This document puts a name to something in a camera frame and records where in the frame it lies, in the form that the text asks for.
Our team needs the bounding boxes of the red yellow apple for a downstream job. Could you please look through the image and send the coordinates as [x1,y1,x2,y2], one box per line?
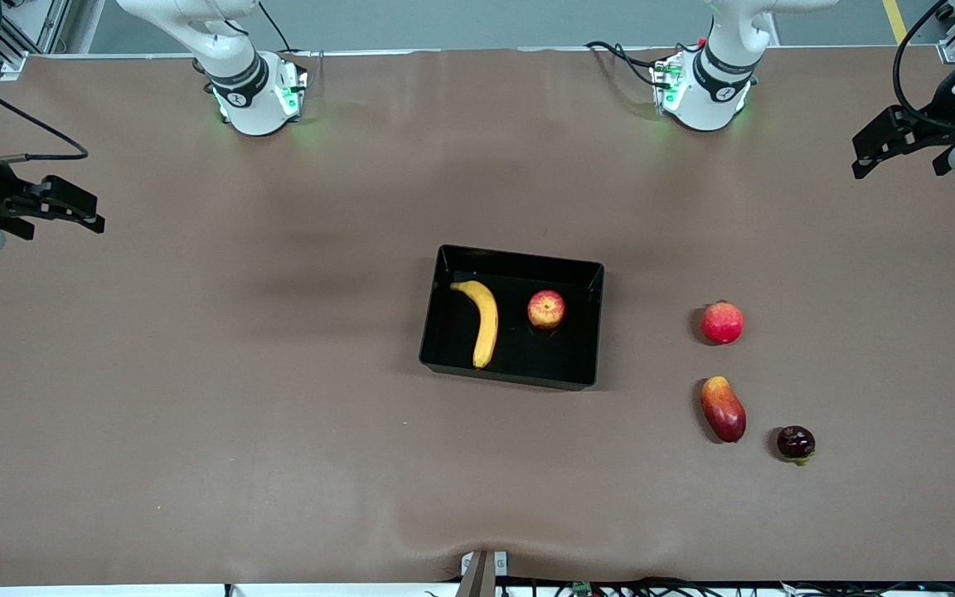
[527,289,566,331]

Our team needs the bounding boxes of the black rectangular plastic box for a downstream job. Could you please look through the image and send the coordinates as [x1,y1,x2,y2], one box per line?
[419,244,605,391]

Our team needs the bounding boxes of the yellow banana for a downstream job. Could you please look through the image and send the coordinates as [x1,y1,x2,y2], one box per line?
[450,280,499,370]

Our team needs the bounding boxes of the red pomegranate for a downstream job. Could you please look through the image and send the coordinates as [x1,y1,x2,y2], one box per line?
[700,300,745,346]

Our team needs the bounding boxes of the red yellow mango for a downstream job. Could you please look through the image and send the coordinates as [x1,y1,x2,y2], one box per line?
[700,376,748,444]

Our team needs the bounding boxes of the dark purple mangosteen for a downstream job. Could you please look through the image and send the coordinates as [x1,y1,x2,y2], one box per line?
[777,425,817,466]

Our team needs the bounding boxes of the brown table mat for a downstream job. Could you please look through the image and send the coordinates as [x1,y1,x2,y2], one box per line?
[0,46,955,585]

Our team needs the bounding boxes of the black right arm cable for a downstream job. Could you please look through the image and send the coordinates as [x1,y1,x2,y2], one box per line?
[0,62,89,163]

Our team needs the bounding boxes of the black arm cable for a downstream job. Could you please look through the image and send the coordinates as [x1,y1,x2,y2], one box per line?
[0,62,89,163]
[892,0,955,133]

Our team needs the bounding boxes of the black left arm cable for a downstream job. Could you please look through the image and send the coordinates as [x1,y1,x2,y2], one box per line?
[892,0,955,133]

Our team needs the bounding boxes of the black right base cable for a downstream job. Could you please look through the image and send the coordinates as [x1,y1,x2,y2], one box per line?
[258,0,293,53]

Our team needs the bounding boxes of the black left base cables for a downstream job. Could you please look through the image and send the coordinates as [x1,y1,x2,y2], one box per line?
[584,40,665,88]

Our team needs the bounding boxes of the grey metal camera bracket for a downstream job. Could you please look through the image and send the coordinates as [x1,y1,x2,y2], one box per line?
[459,550,509,597]

